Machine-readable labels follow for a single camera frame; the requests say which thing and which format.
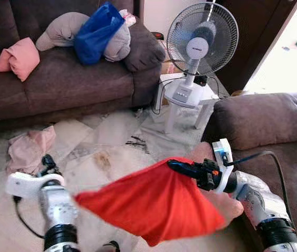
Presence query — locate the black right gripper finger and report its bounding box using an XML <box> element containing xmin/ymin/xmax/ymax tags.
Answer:
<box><xmin>168</xmin><ymin>159</ymin><xmax>201</xmax><ymax>179</ymax></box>

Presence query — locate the brown fabric sofa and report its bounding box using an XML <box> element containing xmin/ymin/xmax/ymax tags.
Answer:
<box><xmin>0</xmin><ymin>0</ymin><xmax>167</xmax><ymax>135</ymax></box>

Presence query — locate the pale pink cloth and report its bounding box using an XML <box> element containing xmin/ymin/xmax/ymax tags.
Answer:
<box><xmin>6</xmin><ymin>125</ymin><xmax>57</xmax><ymax>175</ymax></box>

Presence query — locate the white plastic stool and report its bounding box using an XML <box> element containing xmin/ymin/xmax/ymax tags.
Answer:
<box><xmin>153</xmin><ymin>72</ymin><xmax>220</xmax><ymax>134</ymax></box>

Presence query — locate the brown fabric armchair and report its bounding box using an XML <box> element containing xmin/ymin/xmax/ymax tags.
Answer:
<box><xmin>201</xmin><ymin>92</ymin><xmax>297</xmax><ymax>252</ymax></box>

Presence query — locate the black power adapter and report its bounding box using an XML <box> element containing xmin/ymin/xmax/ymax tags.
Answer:
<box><xmin>194</xmin><ymin>75</ymin><xmax>208</xmax><ymax>87</ymax></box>

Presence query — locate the white table fan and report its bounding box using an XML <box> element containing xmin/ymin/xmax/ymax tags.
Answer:
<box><xmin>167</xmin><ymin>2</ymin><xmax>239</xmax><ymax>109</ymax></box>

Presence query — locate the beige long cushion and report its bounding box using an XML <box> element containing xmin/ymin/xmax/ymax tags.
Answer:
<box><xmin>35</xmin><ymin>12</ymin><xmax>132</xmax><ymax>62</ymax></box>

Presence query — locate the blue bag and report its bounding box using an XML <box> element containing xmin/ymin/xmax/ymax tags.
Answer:
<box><xmin>74</xmin><ymin>2</ymin><xmax>126</xmax><ymax>66</ymax></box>

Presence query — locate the dark brown wooden door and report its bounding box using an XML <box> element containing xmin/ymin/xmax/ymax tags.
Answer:
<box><xmin>214</xmin><ymin>0</ymin><xmax>297</xmax><ymax>95</ymax></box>

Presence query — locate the white patterned cloth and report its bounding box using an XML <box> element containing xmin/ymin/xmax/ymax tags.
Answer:
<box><xmin>119</xmin><ymin>9</ymin><xmax>137</xmax><ymax>27</ymax></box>

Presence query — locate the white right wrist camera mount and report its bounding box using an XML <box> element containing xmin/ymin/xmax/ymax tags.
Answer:
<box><xmin>212</xmin><ymin>138</ymin><xmax>234</xmax><ymax>194</ymax></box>

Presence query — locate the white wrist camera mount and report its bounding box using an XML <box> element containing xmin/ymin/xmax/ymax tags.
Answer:
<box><xmin>5</xmin><ymin>171</ymin><xmax>66</xmax><ymax>201</ymax></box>
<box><xmin>212</xmin><ymin>138</ymin><xmax>234</xmax><ymax>194</ymax></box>

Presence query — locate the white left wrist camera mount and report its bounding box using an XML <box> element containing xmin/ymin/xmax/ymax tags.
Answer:
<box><xmin>5</xmin><ymin>171</ymin><xmax>66</xmax><ymax>201</ymax></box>

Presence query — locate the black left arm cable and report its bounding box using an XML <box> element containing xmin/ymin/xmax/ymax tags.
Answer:
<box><xmin>13</xmin><ymin>195</ymin><xmax>45</xmax><ymax>240</ymax></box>

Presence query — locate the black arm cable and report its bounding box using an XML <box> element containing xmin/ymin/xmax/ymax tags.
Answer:
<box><xmin>227</xmin><ymin>151</ymin><xmax>292</xmax><ymax>221</ymax></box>
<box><xmin>13</xmin><ymin>195</ymin><xmax>45</xmax><ymax>240</ymax></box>

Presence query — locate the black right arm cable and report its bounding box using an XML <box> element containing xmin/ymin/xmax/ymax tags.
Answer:
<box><xmin>227</xmin><ymin>151</ymin><xmax>292</xmax><ymax>221</ymax></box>

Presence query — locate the black fan power cable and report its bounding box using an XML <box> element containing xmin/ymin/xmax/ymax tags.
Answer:
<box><xmin>151</xmin><ymin>73</ymin><xmax>173</xmax><ymax>115</ymax></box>

